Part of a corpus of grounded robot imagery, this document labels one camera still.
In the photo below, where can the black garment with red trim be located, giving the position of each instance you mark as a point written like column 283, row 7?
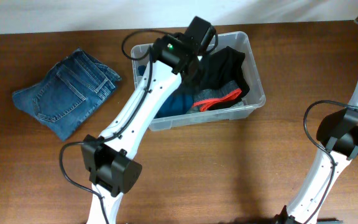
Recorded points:
column 223, row 84

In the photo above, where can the clear plastic storage bin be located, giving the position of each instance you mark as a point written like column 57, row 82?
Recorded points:
column 254, row 99

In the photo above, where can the dark blue shirt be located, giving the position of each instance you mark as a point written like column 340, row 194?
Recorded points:
column 175, row 105

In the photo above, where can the black Nike garment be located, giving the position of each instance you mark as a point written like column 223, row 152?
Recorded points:
column 196, row 76

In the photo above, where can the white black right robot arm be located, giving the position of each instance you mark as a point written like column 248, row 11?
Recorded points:
column 337, row 145

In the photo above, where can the dark blue folded jeans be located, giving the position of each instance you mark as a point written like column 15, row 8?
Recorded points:
column 72, row 90

